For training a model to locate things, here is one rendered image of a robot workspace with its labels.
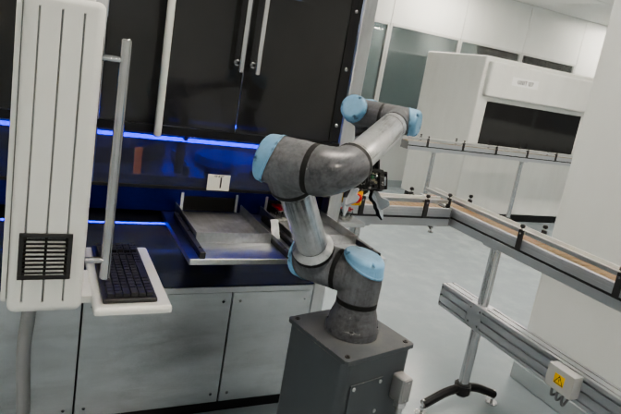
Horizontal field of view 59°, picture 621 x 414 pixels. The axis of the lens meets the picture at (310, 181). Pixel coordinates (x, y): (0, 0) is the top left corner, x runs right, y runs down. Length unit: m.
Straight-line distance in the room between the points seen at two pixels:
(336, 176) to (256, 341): 1.32
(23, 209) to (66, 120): 0.23
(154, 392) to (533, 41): 8.09
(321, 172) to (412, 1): 6.83
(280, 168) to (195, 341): 1.22
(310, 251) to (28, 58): 0.81
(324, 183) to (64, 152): 0.61
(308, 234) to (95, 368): 1.13
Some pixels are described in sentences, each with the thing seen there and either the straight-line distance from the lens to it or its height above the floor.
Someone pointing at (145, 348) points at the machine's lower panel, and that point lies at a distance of 2.25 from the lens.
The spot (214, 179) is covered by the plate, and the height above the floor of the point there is 1.03.
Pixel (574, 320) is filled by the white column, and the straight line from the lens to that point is 3.12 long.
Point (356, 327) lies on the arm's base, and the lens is 1.53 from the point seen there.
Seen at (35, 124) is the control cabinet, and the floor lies 1.26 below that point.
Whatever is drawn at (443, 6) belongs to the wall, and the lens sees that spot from 8.21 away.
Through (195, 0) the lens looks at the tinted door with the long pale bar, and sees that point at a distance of 1.97.
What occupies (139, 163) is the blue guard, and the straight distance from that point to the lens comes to 1.98.
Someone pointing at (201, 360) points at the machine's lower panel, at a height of 0.29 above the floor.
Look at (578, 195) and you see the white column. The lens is 3.07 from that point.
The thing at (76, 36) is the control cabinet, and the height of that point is 1.47.
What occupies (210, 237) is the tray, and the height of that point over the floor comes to 0.90.
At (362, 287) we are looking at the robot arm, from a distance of 1.49.
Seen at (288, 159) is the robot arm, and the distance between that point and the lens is 1.19.
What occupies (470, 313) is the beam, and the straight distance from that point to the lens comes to 2.75.
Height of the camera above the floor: 1.49
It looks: 12 degrees down
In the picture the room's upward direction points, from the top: 10 degrees clockwise
